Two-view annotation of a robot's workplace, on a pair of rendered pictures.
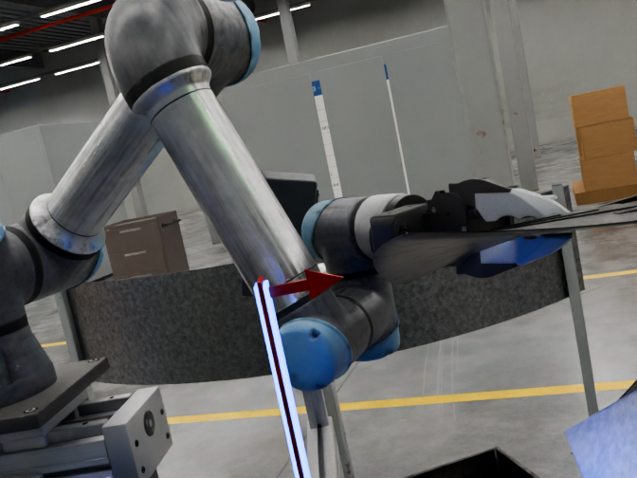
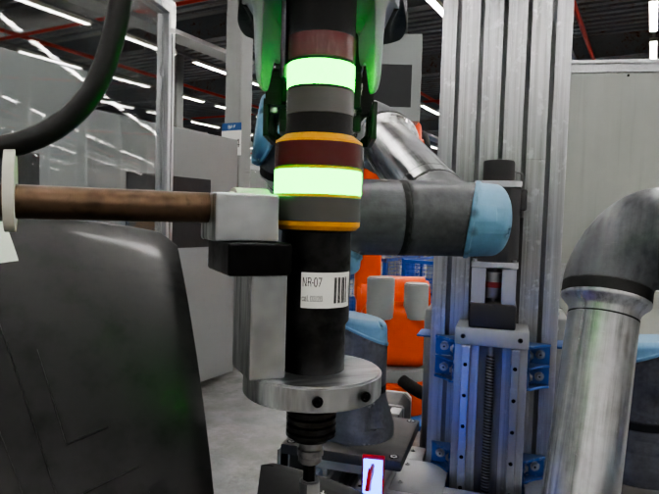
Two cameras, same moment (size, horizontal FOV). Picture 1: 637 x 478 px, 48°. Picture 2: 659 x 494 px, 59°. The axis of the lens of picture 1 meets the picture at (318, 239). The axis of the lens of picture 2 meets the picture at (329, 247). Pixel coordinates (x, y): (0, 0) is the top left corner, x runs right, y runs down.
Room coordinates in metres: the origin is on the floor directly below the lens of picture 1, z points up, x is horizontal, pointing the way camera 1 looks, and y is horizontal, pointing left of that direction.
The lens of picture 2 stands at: (0.60, -0.59, 1.46)
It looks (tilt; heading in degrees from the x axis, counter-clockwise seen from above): 3 degrees down; 100
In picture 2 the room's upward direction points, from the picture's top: 2 degrees clockwise
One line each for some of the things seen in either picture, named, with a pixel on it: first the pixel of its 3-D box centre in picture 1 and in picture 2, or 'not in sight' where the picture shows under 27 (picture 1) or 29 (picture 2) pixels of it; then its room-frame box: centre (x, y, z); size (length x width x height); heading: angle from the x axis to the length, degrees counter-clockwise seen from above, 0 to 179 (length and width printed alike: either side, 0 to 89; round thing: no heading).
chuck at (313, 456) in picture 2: not in sight; (310, 438); (0.54, -0.30, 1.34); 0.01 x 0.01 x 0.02
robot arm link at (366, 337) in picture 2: not in sight; (353, 346); (0.46, 0.53, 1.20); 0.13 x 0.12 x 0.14; 17
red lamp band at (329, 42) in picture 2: not in sight; (322, 52); (0.54, -0.30, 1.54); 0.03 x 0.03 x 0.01
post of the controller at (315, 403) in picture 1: (306, 363); not in sight; (1.07, 0.06, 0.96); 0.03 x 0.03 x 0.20; 89
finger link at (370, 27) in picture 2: not in sight; (371, 34); (0.56, -0.28, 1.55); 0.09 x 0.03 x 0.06; 108
